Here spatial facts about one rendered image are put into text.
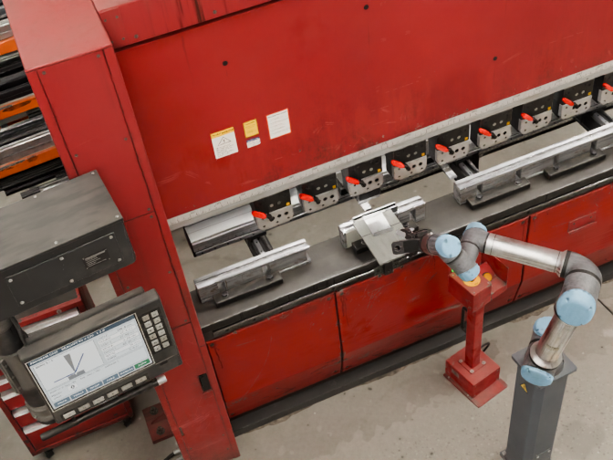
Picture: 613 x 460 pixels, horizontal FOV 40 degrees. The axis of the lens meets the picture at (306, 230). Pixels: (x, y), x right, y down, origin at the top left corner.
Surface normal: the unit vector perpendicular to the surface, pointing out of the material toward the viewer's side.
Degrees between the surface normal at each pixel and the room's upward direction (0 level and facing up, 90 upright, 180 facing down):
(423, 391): 0
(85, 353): 90
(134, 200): 90
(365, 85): 90
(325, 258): 0
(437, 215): 0
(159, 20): 90
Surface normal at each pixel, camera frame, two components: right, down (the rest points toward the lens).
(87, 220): -0.10, -0.69
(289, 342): 0.39, 0.64
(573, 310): -0.38, 0.60
